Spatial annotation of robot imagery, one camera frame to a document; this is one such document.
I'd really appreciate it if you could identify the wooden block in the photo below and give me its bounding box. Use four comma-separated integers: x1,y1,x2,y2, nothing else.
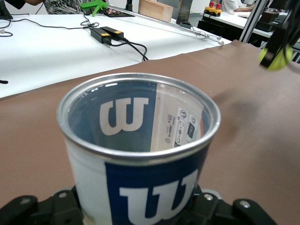
138,0,174,23

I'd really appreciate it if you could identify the green plastic gun tool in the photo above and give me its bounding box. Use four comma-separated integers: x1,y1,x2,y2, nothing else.
79,0,109,17

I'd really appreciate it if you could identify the long black mains cable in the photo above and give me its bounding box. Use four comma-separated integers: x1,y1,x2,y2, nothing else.
0,14,100,30

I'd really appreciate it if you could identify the black stand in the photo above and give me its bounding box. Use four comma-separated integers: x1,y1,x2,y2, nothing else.
0,0,14,21

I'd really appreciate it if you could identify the Wilson tennis ball can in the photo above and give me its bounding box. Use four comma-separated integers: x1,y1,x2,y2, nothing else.
57,72,221,225

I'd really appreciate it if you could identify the black circuit board tray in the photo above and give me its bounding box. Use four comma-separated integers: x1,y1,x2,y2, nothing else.
103,8,136,18

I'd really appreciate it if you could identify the aluminium profile post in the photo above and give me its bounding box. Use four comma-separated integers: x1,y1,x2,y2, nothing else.
239,0,269,44

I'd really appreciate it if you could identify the black adapter output cable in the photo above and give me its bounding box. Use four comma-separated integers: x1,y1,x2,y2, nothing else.
106,37,150,61

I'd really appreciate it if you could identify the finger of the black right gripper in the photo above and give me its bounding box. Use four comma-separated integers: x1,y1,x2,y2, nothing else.
259,24,288,68
287,9,300,49

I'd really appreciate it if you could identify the yellow Wilson three tennis ball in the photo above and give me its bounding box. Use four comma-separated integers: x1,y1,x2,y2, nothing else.
258,44,294,71

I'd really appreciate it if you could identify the small black box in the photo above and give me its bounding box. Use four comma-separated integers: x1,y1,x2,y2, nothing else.
255,11,280,33

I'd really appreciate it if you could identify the dark metal cylinder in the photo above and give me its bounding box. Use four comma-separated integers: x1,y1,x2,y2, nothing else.
177,0,193,25

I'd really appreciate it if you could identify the long metal rod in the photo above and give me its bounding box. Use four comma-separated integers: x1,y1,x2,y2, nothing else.
110,6,225,45

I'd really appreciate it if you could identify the person in patterned shirt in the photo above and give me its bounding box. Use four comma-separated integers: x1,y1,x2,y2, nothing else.
43,0,83,15

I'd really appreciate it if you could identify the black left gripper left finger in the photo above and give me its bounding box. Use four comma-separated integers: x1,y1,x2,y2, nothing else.
0,186,85,225

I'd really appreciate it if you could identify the brown table mat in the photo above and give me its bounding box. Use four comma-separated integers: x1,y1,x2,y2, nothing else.
0,39,300,225

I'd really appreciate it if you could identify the person in white shirt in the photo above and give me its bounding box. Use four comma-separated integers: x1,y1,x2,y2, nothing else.
221,0,257,13

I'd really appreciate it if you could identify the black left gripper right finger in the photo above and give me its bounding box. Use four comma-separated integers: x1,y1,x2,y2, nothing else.
187,185,278,225

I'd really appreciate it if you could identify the black power adapter yellow label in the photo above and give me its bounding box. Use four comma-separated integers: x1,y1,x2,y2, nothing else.
100,26,125,41
90,27,112,45

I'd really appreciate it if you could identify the yellow emergency stop box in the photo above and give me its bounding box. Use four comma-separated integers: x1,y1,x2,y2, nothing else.
203,1,223,17

